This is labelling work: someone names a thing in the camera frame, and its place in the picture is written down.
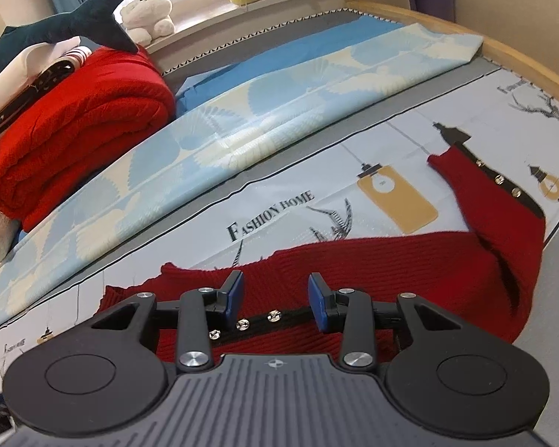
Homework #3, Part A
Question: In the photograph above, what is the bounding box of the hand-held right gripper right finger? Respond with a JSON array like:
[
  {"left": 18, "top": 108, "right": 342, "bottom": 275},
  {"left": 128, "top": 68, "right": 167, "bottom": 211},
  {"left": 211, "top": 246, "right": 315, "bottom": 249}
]
[{"left": 309, "top": 273, "right": 467, "bottom": 370}]

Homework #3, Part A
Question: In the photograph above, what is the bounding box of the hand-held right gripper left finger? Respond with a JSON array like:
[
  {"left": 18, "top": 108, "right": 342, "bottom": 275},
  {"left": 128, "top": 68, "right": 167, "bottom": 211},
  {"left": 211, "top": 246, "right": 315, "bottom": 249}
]
[{"left": 92, "top": 270, "right": 245, "bottom": 374}]

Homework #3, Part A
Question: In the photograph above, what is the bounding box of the red knitted sweater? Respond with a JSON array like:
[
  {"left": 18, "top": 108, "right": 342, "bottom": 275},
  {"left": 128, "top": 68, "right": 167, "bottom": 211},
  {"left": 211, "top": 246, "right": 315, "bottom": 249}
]
[{"left": 97, "top": 145, "right": 547, "bottom": 365}]

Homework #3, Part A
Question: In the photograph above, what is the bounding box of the light blue leaf-patterned blanket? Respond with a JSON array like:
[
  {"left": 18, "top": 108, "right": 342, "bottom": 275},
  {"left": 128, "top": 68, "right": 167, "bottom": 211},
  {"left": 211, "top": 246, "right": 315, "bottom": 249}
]
[{"left": 0, "top": 21, "right": 485, "bottom": 299}]

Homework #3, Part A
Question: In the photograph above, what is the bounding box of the red folded blanket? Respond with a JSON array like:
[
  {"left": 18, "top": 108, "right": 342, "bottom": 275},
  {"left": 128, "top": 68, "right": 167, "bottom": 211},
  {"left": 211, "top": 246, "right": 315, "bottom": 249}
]
[{"left": 0, "top": 44, "right": 178, "bottom": 234}]

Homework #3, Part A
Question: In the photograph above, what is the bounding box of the plain blue sheet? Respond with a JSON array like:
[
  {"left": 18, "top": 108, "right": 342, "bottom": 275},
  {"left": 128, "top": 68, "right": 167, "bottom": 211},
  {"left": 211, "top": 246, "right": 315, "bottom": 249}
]
[{"left": 163, "top": 12, "right": 407, "bottom": 115}]

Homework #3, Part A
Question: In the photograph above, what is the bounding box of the grey mattress pad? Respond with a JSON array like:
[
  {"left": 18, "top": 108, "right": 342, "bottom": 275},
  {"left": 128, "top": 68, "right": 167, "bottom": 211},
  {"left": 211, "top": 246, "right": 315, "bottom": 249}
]
[{"left": 161, "top": 7, "right": 356, "bottom": 76}]

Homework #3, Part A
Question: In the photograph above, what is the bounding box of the dark patterned cloth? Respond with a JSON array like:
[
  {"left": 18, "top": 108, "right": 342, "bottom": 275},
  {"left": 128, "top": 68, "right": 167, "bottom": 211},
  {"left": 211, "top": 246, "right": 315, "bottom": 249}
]
[{"left": 0, "top": 53, "right": 88, "bottom": 150}]

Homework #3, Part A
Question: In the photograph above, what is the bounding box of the white teddy bear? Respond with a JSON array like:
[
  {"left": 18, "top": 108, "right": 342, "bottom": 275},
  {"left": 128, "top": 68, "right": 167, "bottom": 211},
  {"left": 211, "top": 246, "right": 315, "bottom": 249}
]
[{"left": 120, "top": 0, "right": 175, "bottom": 46}]

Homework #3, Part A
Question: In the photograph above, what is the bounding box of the cream pillow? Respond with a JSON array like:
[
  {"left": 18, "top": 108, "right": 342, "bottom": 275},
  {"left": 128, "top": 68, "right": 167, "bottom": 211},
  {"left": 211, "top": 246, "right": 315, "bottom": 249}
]
[{"left": 0, "top": 39, "right": 93, "bottom": 109}]

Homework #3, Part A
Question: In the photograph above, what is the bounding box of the dark blue shark plush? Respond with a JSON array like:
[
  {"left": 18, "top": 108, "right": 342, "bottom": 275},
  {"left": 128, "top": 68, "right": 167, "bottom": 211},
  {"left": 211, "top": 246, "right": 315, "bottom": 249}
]
[{"left": 0, "top": 0, "right": 143, "bottom": 91}]

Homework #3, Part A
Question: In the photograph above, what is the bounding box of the wooden bed frame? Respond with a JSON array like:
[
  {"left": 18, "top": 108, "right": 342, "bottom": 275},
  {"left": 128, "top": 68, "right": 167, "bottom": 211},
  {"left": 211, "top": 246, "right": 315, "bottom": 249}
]
[{"left": 345, "top": 0, "right": 559, "bottom": 118}]

